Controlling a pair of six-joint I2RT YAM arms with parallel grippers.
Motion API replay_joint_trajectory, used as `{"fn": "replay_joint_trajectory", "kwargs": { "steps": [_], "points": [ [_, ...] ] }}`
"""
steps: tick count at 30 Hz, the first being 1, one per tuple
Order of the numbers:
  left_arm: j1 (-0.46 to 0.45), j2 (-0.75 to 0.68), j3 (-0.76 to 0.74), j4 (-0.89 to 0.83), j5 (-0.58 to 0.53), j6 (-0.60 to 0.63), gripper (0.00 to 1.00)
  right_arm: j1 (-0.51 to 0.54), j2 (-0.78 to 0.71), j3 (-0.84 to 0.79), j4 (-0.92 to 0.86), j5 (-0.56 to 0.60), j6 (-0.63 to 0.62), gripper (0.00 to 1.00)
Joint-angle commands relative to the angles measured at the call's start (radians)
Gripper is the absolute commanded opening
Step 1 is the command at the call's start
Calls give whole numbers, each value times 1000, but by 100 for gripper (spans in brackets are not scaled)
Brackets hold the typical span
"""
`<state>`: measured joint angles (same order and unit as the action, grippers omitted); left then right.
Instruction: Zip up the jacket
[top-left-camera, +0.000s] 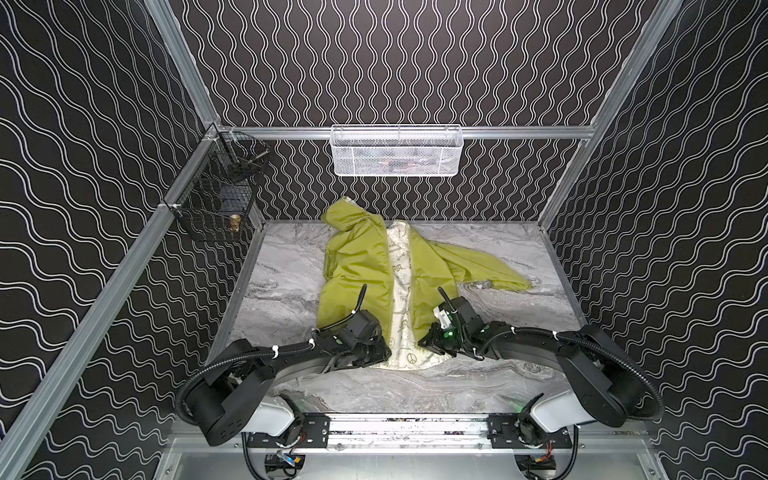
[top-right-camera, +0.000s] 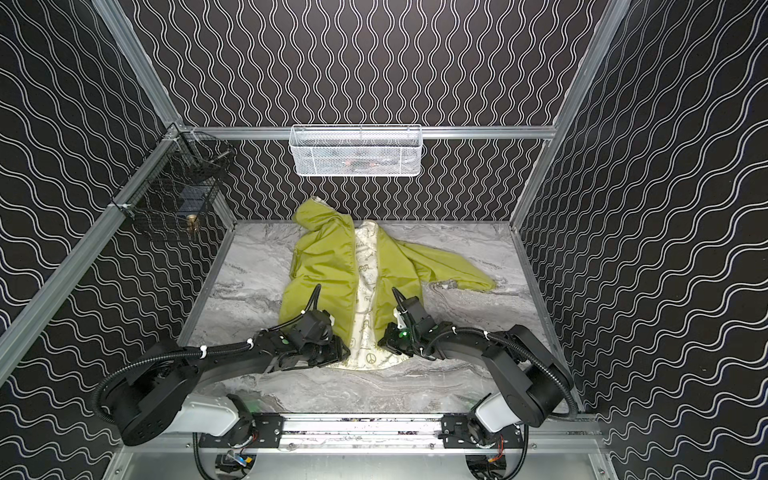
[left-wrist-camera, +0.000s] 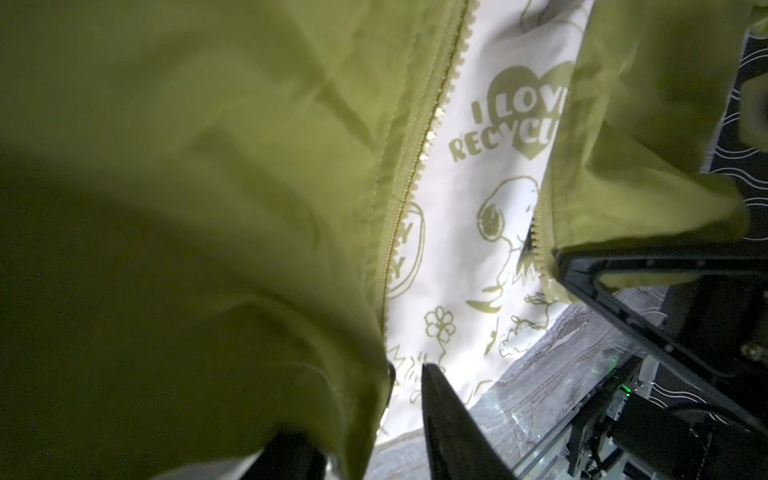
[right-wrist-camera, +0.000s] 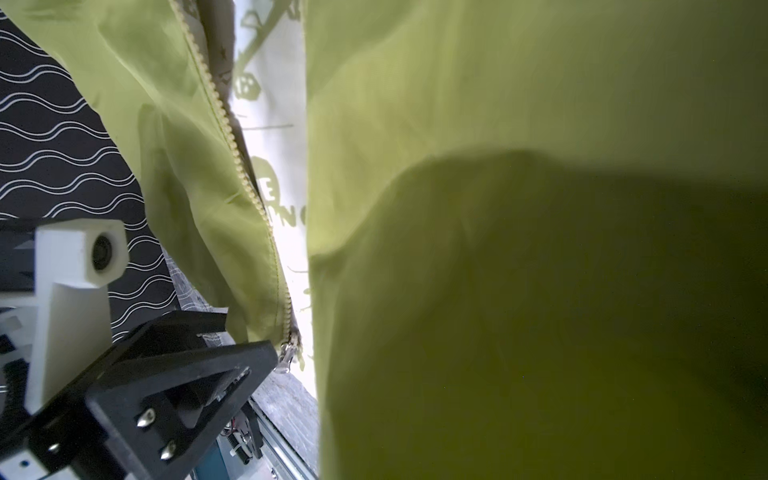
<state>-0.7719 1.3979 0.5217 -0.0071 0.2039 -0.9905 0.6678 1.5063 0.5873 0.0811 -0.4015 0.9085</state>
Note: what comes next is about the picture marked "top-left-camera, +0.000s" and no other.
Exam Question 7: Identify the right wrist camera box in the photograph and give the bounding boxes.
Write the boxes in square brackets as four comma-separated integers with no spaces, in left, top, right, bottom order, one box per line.
[433,306,454,330]

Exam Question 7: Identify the white wire mesh basket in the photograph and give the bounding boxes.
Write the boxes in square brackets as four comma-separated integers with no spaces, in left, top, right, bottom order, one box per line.
[329,124,464,177]

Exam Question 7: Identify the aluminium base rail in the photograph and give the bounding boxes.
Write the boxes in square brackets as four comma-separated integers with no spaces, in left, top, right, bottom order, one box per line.
[245,410,574,451]

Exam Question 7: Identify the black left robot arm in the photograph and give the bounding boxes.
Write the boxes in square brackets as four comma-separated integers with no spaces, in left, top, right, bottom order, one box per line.
[174,310,391,446]

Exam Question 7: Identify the black wire basket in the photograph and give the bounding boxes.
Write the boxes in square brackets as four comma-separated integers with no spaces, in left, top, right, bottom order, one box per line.
[171,132,272,244]

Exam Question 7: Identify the lime green printed jacket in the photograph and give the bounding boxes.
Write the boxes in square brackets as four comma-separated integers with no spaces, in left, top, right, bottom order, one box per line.
[317,197,532,371]

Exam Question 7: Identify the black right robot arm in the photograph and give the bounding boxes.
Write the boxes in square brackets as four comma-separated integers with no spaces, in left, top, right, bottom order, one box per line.
[418,297,664,433]

